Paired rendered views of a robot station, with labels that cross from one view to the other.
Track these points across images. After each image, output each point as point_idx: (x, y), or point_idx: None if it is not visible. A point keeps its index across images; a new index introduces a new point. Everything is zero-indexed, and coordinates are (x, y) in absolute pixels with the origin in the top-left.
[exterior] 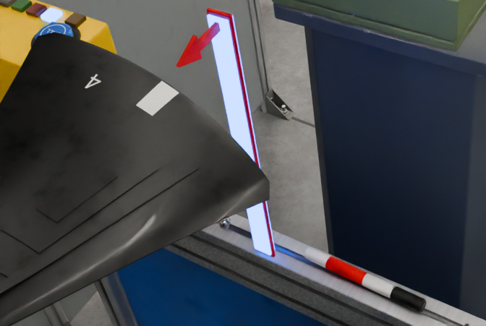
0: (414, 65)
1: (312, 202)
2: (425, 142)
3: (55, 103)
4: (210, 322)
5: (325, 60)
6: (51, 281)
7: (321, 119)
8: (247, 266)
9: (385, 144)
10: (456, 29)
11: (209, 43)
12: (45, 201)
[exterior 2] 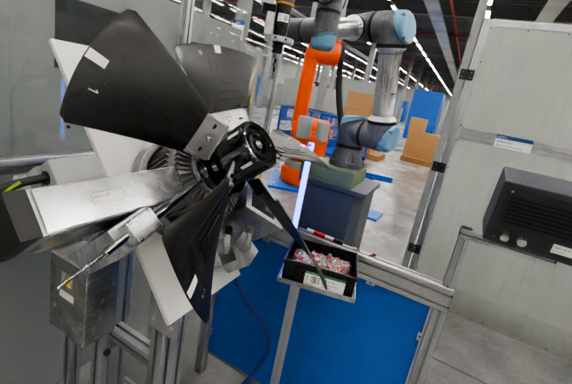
0: (336, 195)
1: None
2: (334, 222)
3: (281, 138)
4: (254, 273)
5: (309, 194)
6: (291, 155)
7: (301, 215)
8: (286, 234)
9: (320, 224)
10: (351, 182)
11: None
12: (285, 146)
